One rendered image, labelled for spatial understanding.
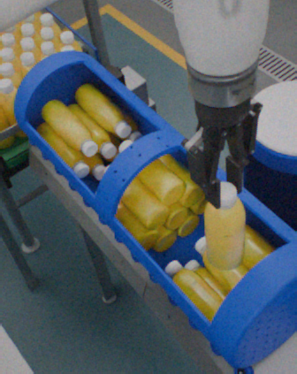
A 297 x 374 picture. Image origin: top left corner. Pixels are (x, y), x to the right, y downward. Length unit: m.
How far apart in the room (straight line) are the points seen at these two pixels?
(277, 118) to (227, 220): 0.70
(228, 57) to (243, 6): 0.06
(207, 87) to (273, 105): 0.94
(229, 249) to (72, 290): 1.59
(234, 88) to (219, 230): 0.32
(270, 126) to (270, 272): 0.59
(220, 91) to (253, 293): 0.48
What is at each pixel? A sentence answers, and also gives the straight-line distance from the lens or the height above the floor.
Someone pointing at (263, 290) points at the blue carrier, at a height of 1.23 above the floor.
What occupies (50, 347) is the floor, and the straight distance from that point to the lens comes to 2.46.
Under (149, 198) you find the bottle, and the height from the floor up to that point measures 1.14.
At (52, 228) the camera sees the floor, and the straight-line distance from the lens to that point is 2.74.
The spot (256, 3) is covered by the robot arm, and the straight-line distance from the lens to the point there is 0.65.
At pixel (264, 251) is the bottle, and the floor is 1.14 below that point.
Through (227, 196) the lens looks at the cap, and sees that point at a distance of 0.93.
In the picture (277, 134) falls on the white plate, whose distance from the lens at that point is 1.56.
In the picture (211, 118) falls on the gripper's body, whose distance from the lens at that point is 0.76.
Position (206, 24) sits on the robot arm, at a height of 1.80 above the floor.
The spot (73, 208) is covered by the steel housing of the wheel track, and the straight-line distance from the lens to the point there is 1.68.
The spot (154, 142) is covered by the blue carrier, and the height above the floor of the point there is 1.23.
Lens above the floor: 2.18
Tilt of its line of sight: 51 degrees down
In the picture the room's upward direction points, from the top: 10 degrees counter-clockwise
